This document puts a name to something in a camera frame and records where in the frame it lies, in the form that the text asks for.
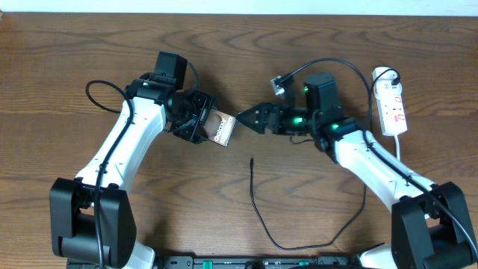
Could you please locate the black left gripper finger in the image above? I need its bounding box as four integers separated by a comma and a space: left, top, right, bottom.
172, 120, 208, 144
193, 91, 216, 116

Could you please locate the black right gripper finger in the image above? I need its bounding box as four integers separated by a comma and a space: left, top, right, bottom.
237, 102, 273, 120
237, 111, 266, 135

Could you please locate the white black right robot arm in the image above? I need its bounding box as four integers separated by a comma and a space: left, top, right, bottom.
237, 72, 477, 269

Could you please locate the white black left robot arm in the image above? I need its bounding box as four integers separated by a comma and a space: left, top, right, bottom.
49, 73, 216, 268

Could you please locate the white power strip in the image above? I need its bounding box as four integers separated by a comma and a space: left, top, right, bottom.
372, 67, 408, 136

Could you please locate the black USB-C charger cable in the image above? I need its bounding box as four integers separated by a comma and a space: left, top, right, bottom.
249, 68, 401, 251

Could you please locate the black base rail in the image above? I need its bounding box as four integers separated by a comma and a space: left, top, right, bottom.
152, 256, 361, 269

